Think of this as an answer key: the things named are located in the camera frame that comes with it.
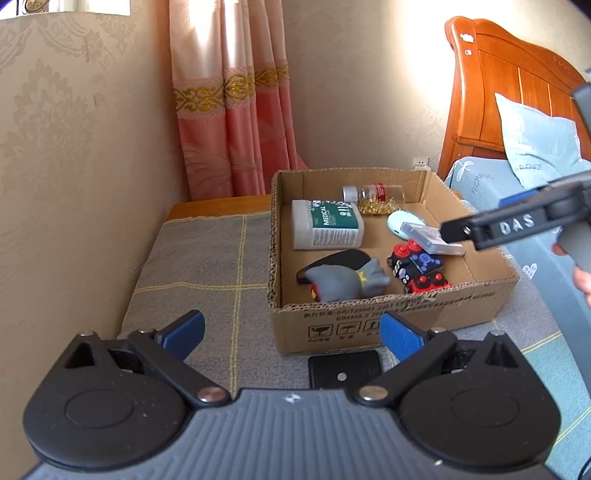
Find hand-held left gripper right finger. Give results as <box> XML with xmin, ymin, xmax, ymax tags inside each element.
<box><xmin>355</xmin><ymin>310</ymin><xmax>532</xmax><ymax>407</ymax></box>

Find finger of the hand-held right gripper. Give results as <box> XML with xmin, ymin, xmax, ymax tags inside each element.
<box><xmin>498</xmin><ymin>173</ymin><xmax>591</xmax><ymax>209</ymax></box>
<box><xmin>441</xmin><ymin>200</ymin><xmax>561</xmax><ymax>251</ymax></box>

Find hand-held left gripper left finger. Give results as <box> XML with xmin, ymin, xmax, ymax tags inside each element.
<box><xmin>65</xmin><ymin>310</ymin><xmax>232</xmax><ymax>408</ymax></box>

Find black toy train red wheels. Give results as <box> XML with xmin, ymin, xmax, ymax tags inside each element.
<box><xmin>385</xmin><ymin>242</ymin><xmax>453</xmax><ymax>295</ymax></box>

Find clear plastic container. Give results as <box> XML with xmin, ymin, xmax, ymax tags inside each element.
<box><xmin>401</xmin><ymin>222</ymin><xmax>465</xmax><ymax>257</ymax></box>

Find brown cardboard box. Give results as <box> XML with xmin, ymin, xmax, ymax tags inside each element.
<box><xmin>268</xmin><ymin>168</ymin><xmax>520</xmax><ymax>356</ymax></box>

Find grey cat toy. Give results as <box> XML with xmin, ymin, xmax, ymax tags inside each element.
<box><xmin>298</xmin><ymin>258</ymin><xmax>393</xmax><ymax>303</ymax></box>

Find black curved plastic object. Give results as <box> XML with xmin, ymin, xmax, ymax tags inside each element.
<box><xmin>296</xmin><ymin>249</ymin><xmax>372</xmax><ymax>284</ymax></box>

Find clear jar of gold pins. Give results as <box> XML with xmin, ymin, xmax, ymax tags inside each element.
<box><xmin>342</xmin><ymin>183</ymin><xmax>406</xmax><ymax>215</ymax></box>

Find person's right hand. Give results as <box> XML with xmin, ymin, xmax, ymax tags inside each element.
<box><xmin>551</xmin><ymin>242</ymin><xmax>591</xmax><ymax>308</ymax></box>

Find light blue bed sheet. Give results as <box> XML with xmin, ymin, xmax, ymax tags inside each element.
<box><xmin>448</xmin><ymin>156</ymin><xmax>591</xmax><ymax>333</ymax></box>

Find light blue pillow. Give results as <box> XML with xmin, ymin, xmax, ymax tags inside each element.
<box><xmin>495</xmin><ymin>92</ymin><xmax>591</xmax><ymax>190</ymax></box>

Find plaid grey blue blanket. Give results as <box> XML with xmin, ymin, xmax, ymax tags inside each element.
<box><xmin>117</xmin><ymin>215</ymin><xmax>591</xmax><ymax>467</ymax></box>

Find black square plate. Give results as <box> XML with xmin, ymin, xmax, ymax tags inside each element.
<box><xmin>308</xmin><ymin>350</ymin><xmax>383</xmax><ymax>391</ymax></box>

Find mint white computer mouse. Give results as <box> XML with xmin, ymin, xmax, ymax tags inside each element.
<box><xmin>387</xmin><ymin>210</ymin><xmax>428</xmax><ymax>241</ymax></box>

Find wooden bedside table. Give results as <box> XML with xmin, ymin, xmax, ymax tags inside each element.
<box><xmin>166</xmin><ymin>194</ymin><xmax>273</xmax><ymax>221</ymax></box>

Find wooden bed headboard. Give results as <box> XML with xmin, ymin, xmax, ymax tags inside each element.
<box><xmin>436</xmin><ymin>16</ymin><xmax>591</xmax><ymax>183</ymax></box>

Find white plastic bottle green label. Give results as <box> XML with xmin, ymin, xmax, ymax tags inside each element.
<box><xmin>291</xmin><ymin>199</ymin><xmax>365</xmax><ymax>250</ymax></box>

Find pink curtain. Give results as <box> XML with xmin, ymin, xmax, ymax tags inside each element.
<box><xmin>168</xmin><ymin>0</ymin><xmax>309</xmax><ymax>201</ymax></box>

